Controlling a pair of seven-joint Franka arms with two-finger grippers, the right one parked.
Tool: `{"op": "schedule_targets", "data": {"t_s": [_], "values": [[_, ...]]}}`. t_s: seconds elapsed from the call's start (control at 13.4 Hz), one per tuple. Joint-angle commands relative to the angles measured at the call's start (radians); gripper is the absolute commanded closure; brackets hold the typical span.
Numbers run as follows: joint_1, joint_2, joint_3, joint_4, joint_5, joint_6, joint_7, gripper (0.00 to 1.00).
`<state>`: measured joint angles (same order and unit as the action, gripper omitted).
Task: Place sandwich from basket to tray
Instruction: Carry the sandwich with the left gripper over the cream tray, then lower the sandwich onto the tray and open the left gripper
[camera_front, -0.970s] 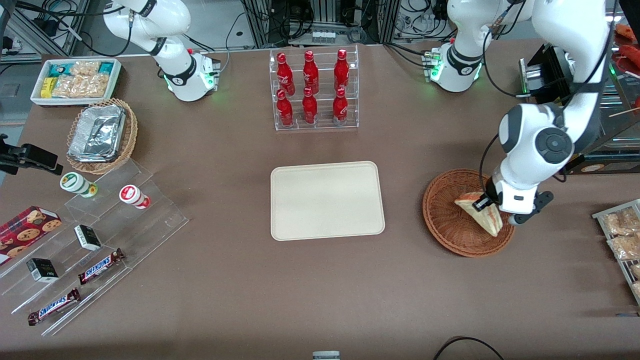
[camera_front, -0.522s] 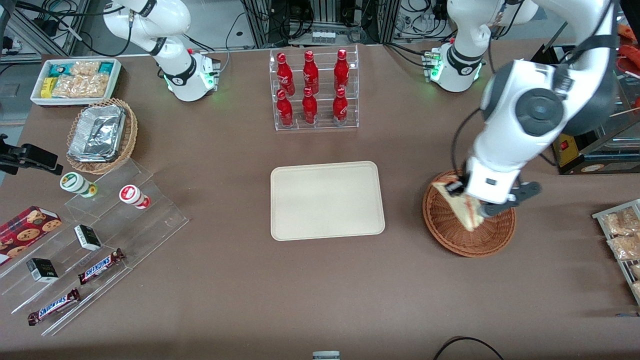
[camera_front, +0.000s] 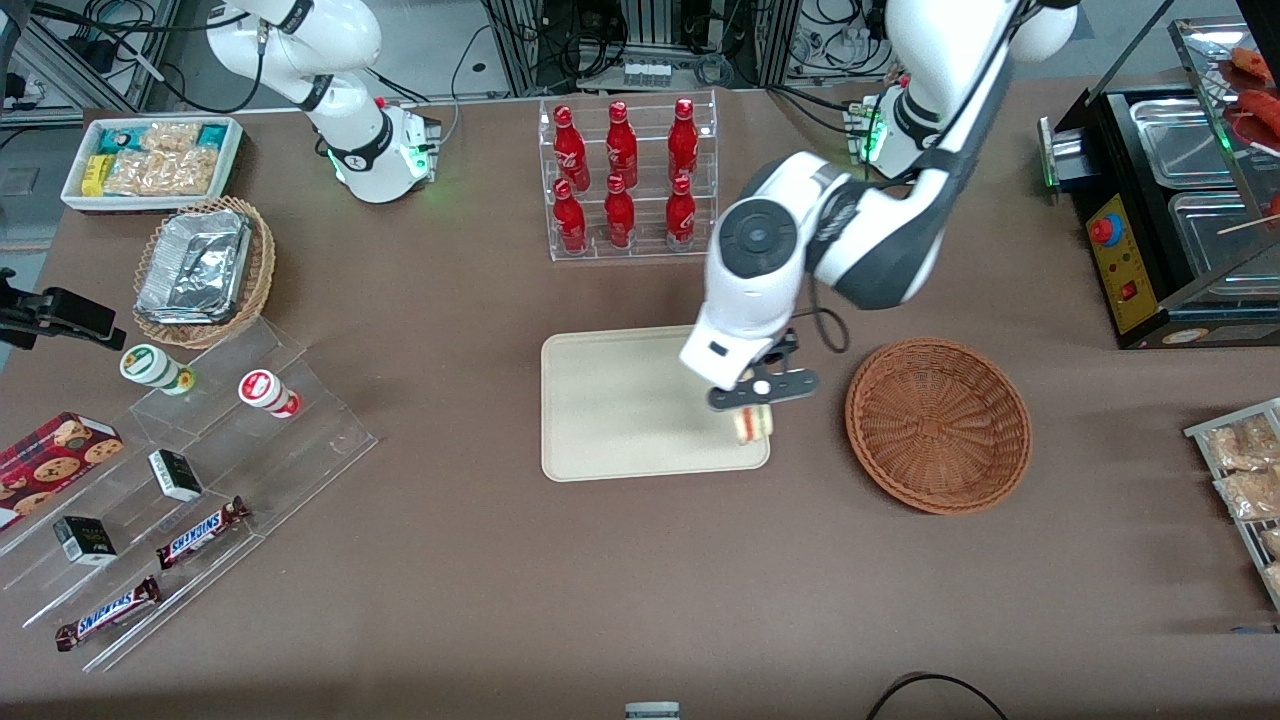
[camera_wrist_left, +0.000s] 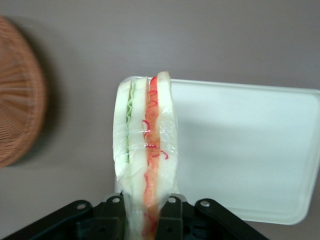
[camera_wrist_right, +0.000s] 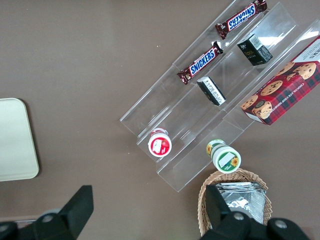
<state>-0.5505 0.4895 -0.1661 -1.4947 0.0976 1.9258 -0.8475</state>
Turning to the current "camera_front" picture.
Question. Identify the red orange sausage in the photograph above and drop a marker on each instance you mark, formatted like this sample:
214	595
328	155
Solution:
1262	105
1255	62

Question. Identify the black hot food warmer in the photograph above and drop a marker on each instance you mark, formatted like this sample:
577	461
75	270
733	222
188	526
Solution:
1125	290

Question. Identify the clear cracker bag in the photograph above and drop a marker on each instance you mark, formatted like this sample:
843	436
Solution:
190	170
135	175
170	137

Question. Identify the aluminium profile frame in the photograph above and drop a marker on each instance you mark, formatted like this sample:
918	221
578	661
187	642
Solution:
70	62

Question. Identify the triangular sandwich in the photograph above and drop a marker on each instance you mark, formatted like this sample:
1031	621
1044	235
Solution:
755	425

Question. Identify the red lid yogurt cup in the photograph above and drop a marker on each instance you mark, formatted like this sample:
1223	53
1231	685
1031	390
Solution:
262	388

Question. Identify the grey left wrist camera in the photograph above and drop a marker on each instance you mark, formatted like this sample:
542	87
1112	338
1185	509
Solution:
790	386

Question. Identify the small black carton box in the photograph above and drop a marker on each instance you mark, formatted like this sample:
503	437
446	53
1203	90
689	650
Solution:
175	476
85	541

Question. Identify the wooden skewer stick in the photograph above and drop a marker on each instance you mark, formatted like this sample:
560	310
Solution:
1245	226

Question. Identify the light tan wicker basket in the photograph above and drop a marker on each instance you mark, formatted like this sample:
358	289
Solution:
258	270

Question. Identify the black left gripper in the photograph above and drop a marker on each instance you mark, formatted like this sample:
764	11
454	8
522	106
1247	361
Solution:
783	347

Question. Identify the brown round wicker basket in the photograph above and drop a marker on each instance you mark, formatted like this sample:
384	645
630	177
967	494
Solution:
940	425

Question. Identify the teal snack packet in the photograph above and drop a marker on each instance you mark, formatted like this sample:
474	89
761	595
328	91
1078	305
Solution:
212	134
118	140

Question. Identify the yellow snack packet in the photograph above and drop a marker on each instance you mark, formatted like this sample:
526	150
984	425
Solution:
95	175

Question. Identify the clear acrylic bottle rack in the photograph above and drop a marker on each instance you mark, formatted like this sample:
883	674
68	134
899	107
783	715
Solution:
648	255

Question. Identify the beige plastic tray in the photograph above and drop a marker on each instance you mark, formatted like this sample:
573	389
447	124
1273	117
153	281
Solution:
620	420

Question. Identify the green lid yogurt cup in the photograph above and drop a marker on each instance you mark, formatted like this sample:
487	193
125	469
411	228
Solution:
148	364

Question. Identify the red cola bottle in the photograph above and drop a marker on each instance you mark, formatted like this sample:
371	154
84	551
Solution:
570	220
683	142
681	215
620	215
621	148
570	150

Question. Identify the white power strip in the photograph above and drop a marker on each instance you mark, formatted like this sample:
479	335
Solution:
648	73
840	45

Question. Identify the Snickers chocolate bar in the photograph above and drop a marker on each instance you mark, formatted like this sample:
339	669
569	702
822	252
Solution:
108	613
203	533

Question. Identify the aluminium profile frame rack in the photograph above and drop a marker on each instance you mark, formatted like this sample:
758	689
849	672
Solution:
770	40

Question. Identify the clear acrylic stepped riser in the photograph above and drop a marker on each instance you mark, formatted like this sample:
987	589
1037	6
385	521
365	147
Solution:
135	548
310	440

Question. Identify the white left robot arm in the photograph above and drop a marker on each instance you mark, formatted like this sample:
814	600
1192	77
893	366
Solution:
760	300

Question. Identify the white rectangular plastic bin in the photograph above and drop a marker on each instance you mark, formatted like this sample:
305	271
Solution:
150	204

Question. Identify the aluminium foil container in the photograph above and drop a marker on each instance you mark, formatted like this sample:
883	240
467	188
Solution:
195	265

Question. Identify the red tartan cookie box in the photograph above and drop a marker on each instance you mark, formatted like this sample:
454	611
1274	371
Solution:
50	465

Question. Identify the steel warmer pan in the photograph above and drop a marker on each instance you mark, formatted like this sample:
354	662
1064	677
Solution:
1215	245
1180	140

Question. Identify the small white grey box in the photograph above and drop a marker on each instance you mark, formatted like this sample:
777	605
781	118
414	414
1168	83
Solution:
652	712

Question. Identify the clear fried snack bag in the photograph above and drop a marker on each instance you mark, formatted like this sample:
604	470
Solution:
1245	447
1274	580
1272	542
1255	495

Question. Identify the black diagonal rod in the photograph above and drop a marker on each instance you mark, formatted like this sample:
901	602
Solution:
1135	45

